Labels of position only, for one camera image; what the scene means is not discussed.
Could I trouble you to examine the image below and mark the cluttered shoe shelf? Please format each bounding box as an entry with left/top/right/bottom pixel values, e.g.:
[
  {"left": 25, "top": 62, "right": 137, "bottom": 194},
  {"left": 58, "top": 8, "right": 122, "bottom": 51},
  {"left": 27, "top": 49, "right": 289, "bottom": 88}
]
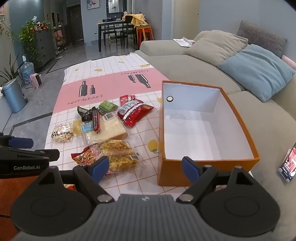
[{"left": 52, "top": 21, "right": 68, "bottom": 51}]

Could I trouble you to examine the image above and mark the beige sofa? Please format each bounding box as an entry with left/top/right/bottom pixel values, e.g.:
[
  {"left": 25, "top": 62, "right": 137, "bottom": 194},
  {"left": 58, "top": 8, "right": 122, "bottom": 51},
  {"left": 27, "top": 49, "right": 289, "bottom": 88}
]
[{"left": 134, "top": 30, "right": 296, "bottom": 241}]

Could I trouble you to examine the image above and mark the orange cardboard box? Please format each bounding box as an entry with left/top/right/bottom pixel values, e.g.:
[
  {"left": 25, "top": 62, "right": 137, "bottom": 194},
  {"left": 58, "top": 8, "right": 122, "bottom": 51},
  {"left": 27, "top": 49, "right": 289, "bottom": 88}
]
[{"left": 157, "top": 80, "right": 260, "bottom": 186}]

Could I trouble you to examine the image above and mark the potted leafy plant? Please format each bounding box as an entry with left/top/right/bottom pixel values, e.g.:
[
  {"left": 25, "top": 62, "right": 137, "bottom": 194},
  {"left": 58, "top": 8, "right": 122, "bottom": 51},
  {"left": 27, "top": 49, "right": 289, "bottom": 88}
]
[{"left": 0, "top": 54, "right": 20, "bottom": 87}]

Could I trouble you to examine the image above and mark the pink white printed tablecloth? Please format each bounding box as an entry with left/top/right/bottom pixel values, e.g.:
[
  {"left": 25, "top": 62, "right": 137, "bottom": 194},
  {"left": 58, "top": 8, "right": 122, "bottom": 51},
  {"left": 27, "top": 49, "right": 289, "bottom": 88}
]
[{"left": 44, "top": 52, "right": 193, "bottom": 201}]

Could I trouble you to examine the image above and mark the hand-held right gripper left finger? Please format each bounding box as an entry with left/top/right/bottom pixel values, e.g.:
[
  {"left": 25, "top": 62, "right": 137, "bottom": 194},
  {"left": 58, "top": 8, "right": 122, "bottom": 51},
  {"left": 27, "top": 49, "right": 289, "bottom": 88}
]
[{"left": 38, "top": 156, "right": 114, "bottom": 202}]

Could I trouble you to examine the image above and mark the beige pillow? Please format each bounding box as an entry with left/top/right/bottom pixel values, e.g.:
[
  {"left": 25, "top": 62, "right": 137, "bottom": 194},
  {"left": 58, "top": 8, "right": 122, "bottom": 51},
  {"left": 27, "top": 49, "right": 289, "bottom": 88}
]
[{"left": 184, "top": 36, "right": 249, "bottom": 67}]

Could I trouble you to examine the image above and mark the black snack packet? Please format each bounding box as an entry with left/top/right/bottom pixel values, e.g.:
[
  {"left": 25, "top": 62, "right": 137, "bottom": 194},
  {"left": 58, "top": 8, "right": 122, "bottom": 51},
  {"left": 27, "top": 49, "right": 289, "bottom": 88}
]
[{"left": 77, "top": 106, "right": 102, "bottom": 121}]

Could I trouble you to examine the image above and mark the dark cabinet with plants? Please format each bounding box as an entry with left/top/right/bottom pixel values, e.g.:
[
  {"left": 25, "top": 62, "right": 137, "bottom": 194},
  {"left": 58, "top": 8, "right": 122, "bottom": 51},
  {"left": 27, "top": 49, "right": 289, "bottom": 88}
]
[{"left": 18, "top": 20, "right": 51, "bottom": 62}]

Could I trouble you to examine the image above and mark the blue pedal trash can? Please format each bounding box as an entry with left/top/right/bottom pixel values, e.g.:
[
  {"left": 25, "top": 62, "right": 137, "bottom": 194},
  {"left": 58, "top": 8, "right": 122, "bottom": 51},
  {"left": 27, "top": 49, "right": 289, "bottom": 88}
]
[{"left": 1, "top": 78, "right": 26, "bottom": 114}]

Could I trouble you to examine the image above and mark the pink space heater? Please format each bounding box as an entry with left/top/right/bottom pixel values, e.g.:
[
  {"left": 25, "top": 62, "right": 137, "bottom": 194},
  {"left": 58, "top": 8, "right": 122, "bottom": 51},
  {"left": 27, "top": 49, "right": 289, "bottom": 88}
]
[{"left": 29, "top": 73, "right": 43, "bottom": 89}]

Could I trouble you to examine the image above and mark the smartphone with lit screen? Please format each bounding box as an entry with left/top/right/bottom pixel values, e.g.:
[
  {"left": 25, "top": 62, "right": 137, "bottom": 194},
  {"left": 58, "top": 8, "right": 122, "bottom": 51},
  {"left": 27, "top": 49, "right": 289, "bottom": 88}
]
[{"left": 277, "top": 142, "right": 296, "bottom": 184}]

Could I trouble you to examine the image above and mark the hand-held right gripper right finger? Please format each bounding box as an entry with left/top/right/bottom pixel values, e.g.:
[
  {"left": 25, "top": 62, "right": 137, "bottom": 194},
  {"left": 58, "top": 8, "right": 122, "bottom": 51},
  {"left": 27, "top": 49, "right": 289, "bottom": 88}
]
[{"left": 176, "top": 156, "right": 255, "bottom": 202}]

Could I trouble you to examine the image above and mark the clear bag of peanuts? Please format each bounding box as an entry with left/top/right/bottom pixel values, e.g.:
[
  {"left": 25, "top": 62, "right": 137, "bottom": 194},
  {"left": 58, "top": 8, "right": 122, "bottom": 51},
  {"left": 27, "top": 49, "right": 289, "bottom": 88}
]
[{"left": 51, "top": 122, "right": 75, "bottom": 143}]

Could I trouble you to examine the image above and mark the clear bag of yellow chips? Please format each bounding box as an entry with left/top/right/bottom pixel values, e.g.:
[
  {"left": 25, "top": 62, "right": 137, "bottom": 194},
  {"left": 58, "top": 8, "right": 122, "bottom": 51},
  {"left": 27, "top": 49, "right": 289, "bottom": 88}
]
[{"left": 89, "top": 139, "right": 142, "bottom": 174}]

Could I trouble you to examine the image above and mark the small red snack packet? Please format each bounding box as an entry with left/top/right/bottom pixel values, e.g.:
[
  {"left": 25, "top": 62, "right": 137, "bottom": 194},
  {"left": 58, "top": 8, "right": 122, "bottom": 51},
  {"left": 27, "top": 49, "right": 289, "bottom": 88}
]
[{"left": 119, "top": 95, "right": 131, "bottom": 107}]

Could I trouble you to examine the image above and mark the dark dining table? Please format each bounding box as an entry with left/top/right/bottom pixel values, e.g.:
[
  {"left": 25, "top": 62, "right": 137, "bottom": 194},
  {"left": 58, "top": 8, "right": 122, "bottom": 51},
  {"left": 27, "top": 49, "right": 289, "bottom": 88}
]
[{"left": 95, "top": 20, "right": 137, "bottom": 52}]

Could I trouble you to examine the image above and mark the large red snack bag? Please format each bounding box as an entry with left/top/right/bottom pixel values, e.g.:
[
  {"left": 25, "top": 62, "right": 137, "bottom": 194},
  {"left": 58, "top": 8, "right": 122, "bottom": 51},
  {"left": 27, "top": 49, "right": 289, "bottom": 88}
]
[{"left": 117, "top": 95, "right": 155, "bottom": 128}]

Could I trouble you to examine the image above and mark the red stool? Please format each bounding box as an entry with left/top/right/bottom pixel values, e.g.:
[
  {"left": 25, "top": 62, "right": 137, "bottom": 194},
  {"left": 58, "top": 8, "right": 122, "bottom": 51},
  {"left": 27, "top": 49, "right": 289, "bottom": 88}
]
[{"left": 135, "top": 24, "right": 154, "bottom": 45}]

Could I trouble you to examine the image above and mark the grey striped pillow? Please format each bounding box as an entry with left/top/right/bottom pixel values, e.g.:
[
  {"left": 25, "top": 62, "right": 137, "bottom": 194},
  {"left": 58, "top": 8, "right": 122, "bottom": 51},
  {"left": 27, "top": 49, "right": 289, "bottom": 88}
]
[{"left": 236, "top": 20, "right": 288, "bottom": 58}]

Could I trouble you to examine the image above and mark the yellow cloth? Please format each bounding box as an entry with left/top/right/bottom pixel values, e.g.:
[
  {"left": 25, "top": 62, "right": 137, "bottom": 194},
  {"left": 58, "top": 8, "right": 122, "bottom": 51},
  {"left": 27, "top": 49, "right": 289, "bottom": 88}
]
[{"left": 122, "top": 13, "right": 148, "bottom": 29}]

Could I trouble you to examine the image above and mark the dark door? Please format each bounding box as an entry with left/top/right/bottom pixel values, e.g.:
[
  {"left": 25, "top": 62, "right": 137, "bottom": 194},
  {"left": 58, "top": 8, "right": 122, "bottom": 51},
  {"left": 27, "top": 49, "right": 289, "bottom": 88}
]
[{"left": 67, "top": 5, "right": 84, "bottom": 44}]

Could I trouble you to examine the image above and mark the blue pillow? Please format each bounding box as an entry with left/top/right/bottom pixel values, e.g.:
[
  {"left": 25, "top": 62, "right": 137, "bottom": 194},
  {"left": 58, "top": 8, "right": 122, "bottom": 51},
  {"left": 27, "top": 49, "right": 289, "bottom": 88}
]
[{"left": 218, "top": 44, "right": 296, "bottom": 102}]

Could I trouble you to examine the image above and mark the light blue candy packet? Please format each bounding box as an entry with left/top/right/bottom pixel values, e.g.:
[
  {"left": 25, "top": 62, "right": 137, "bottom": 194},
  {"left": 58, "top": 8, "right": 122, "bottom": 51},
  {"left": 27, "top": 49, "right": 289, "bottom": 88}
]
[{"left": 80, "top": 121, "right": 95, "bottom": 133}]

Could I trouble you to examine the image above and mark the white paper booklet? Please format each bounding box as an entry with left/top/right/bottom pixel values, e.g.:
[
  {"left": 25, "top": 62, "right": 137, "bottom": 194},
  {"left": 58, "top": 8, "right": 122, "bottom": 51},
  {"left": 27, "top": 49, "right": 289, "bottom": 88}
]
[{"left": 172, "top": 37, "right": 196, "bottom": 48}]

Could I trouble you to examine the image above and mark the blue water jug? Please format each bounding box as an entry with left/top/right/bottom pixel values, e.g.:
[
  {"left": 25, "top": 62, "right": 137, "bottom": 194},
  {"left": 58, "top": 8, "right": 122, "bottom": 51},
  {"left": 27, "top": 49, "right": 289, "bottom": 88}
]
[{"left": 18, "top": 61, "right": 35, "bottom": 83}]

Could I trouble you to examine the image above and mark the dark dining chair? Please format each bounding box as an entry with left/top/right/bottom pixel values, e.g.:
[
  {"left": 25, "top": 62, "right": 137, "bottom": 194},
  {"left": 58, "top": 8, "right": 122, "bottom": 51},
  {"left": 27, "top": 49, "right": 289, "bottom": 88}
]
[
  {"left": 120, "top": 22, "right": 135, "bottom": 48},
  {"left": 102, "top": 19, "right": 121, "bottom": 46}
]

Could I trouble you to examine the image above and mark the red sausage stick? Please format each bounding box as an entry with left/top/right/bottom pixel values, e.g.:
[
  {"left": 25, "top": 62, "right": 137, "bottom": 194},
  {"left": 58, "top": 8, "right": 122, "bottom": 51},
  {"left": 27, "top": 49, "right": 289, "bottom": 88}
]
[{"left": 92, "top": 109, "right": 101, "bottom": 134}]

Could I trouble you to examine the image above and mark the orange red snack bag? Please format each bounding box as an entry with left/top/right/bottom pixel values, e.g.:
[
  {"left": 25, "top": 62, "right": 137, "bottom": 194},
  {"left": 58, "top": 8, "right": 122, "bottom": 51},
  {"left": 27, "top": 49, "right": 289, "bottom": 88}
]
[{"left": 71, "top": 146, "right": 109, "bottom": 176}]

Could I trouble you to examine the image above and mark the orange box lid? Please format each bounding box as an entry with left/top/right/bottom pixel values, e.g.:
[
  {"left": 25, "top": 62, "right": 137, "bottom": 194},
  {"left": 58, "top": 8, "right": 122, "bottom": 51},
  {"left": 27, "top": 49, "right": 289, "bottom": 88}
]
[{"left": 0, "top": 175, "right": 41, "bottom": 234}]

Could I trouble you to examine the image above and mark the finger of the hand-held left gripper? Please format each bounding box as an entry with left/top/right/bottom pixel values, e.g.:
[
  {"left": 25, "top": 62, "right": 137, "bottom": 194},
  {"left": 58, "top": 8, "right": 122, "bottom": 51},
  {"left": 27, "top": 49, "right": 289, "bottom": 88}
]
[
  {"left": 0, "top": 146, "right": 60, "bottom": 163},
  {"left": 0, "top": 132, "right": 34, "bottom": 149}
]

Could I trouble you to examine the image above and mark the clear bag of bread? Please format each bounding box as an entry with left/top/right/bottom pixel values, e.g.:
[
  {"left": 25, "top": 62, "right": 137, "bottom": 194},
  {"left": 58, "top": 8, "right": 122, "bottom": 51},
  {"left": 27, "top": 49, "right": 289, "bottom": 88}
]
[{"left": 84, "top": 112, "right": 128, "bottom": 145}]

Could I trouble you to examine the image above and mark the grey cabinet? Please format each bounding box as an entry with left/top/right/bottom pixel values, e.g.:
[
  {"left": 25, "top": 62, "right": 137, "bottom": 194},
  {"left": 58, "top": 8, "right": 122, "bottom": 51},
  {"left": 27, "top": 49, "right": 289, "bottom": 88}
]
[{"left": 34, "top": 29, "right": 56, "bottom": 68}]

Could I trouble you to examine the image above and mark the green snack packet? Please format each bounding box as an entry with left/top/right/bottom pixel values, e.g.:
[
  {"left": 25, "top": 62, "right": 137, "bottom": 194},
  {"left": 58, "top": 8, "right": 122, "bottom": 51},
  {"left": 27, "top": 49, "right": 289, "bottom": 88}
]
[{"left": 99, "top": 100, "right": 118, "bottom": 113}]

